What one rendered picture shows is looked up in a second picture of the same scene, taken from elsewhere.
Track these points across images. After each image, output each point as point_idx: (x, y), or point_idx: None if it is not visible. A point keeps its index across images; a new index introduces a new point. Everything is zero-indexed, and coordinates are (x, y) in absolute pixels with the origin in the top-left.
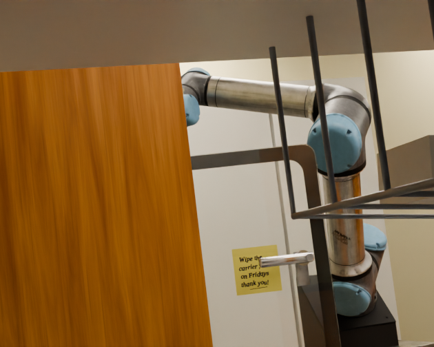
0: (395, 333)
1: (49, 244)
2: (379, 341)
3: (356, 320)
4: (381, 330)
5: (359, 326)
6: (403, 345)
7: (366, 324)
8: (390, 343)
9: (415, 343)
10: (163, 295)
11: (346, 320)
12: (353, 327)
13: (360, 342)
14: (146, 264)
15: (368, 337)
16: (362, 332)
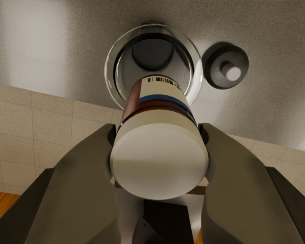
0: (131, 243)
1: None
2: (134, 231)
3: (140, 241)
4: (133, 241)
5: (135, 236)
6: (129, 236)
7: (134, 240)
8: (133, 234)
9: (124, 240)
10: None
11: (143, 237)
12: (136, 233)
13: (137, 223)
14: None
15: (136, 230)
16: (136, 232)
